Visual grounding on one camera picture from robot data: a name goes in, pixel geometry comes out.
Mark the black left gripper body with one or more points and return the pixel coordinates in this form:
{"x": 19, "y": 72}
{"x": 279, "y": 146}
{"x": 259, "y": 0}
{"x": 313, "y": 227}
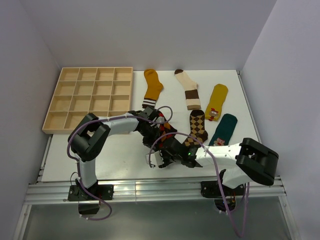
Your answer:
{"x": 149, "y": 133}

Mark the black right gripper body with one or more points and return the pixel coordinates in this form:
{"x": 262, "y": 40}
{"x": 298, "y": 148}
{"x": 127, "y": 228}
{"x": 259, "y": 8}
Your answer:
{"x": 168, "y": 158}

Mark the black red yellow argyle sock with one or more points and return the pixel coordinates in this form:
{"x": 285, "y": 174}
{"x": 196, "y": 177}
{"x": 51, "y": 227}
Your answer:
{"x": 164, "y": 128}

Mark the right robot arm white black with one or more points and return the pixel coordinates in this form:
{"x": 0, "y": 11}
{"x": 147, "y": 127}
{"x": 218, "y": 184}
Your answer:
{"x": 247, "y": 161}

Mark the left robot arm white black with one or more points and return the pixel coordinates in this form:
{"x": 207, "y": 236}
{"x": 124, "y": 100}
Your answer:
{"x": 88, "y": 139}

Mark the brown yellow argyle sock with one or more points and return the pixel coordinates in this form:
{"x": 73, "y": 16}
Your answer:
{"x": 197, "y": 128}

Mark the mustard sock brown white stripes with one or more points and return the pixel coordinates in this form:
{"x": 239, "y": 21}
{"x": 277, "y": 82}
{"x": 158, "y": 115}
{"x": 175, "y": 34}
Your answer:
{"x": 154, "y": 88}

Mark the cream sock brown stripes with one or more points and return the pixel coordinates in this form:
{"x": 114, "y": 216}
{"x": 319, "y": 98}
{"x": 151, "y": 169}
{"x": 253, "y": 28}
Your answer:
{"x": 190, "y": 89}

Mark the dark green sock bear motif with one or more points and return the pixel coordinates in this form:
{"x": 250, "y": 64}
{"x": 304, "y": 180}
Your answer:
{"x": 224, "y": 130}

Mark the wooden compartment tray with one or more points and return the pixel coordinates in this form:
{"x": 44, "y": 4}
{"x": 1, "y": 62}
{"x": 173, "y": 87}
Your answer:
{"x": 103, "y": 91}

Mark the yellow sock bear motif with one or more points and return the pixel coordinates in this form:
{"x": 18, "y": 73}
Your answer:
{"x": 216, "y": 101}

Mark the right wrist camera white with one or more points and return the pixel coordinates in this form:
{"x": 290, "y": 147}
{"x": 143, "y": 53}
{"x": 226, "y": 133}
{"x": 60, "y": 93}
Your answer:
{"x": 154, "y": 160}

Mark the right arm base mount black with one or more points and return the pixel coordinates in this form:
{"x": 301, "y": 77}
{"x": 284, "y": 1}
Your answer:
{"x": 211, "y": 190}

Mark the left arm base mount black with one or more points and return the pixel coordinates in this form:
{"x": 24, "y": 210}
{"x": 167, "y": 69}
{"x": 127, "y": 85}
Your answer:
{"x": 78, "y": 194}

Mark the aluminium rail frame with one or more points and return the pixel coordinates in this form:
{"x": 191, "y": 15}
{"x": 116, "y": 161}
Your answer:
{"x": 122, "y": 161}

